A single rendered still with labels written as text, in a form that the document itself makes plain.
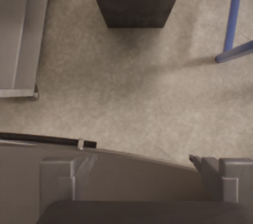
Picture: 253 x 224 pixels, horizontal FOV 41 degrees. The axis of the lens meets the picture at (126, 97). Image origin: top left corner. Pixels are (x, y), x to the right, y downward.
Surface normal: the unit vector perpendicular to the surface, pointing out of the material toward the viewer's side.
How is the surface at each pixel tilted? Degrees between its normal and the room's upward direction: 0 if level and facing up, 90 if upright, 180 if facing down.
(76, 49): 0
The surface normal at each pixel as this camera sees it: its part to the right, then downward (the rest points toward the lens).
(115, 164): 0.06, 0.04
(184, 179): -0.33, -0.03
